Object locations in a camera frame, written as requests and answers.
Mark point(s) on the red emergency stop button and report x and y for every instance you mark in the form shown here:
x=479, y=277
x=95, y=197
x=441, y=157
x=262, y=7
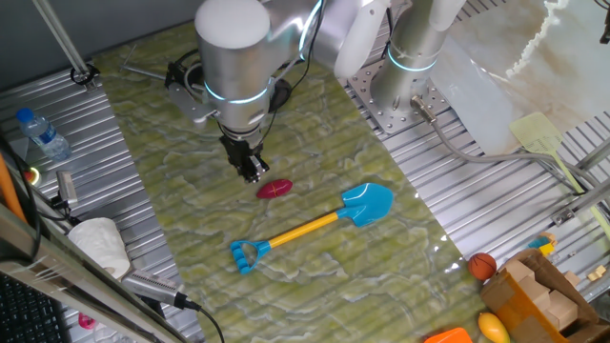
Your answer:
x=31, y=177

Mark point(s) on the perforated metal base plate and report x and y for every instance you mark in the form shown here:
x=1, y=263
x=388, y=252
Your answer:
x=405, y=119

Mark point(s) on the pale yellow fly swatter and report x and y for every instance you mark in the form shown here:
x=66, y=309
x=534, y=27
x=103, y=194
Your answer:
x=536, y=133

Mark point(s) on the plain wooden block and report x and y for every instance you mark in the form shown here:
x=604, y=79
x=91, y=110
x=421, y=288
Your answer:
x=563, y=309
x=519, y=270
x=534, y=291

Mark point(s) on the blue and yellow toy shovel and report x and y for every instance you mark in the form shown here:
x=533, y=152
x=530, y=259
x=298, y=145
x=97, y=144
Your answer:
x=367, y=202

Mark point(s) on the pink plastic object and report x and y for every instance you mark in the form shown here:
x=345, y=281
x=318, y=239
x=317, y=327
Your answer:
x=87, y=321

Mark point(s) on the maroon toy rugby ball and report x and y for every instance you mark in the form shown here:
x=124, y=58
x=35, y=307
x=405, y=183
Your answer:
x=275, y=188

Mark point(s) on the aluminium stand pole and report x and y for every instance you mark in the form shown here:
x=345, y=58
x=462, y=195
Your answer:
x=59, y=33

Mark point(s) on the black C-clamp with steel screw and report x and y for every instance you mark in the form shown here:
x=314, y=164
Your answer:
x=282, y=95

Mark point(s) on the long silver depth camera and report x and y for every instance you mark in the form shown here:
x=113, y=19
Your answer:
x=150, y=286

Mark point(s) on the green marbled table mat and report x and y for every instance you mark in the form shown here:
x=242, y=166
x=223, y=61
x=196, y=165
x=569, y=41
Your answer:
x=310, y=295

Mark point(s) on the small wooden block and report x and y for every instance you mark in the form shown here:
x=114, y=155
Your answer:
x=596, y=273
x=572, y=278

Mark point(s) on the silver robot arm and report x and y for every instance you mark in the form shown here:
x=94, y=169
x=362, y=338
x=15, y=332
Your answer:
x=233, y=62

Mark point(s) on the yellow toy block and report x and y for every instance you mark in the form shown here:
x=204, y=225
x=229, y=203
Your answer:
x=547, y=249

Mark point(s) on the orange plastic toy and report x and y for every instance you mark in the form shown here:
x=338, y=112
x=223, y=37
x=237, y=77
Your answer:
x=448, y=336

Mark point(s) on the clear water bottle blue cap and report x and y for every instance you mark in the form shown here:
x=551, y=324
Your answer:
x=45, y=138

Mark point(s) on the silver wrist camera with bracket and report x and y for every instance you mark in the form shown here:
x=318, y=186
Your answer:
x=188, y=105

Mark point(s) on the aluminium frame bar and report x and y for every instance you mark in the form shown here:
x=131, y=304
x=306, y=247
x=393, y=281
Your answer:
x=71, y=281

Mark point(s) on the black hanging device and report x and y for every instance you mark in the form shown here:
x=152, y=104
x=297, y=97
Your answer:
x=606, y=31

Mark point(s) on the small grey camera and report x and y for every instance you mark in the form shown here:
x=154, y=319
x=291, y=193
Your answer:
x=66, y=187

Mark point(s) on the black keyboard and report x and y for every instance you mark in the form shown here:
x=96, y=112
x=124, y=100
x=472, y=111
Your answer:
x=28, y=314

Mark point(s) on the brown cardboard box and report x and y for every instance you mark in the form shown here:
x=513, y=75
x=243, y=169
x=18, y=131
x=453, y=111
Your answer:
x=510, y=305

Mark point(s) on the blue toy block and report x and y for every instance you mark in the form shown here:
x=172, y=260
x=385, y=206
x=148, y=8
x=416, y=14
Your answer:
x=537, y=243

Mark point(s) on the small orange toy basketball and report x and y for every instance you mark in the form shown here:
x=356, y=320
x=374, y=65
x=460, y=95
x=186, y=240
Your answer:
x=482, y=267

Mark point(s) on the aluminium profile with bracket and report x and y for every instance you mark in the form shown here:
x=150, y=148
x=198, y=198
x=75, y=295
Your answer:
x=588, y=197

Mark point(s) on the white toilet paper roll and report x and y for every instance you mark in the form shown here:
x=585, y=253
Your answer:
x=100, y=243

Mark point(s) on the white marbled sheet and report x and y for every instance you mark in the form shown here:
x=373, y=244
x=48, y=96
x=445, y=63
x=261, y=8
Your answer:
x=562, y=66

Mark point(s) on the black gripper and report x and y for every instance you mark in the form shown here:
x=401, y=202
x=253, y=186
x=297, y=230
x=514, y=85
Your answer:
x=240, y=151

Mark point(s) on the yellow toy mango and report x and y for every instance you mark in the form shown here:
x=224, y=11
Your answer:
x=493, y=328

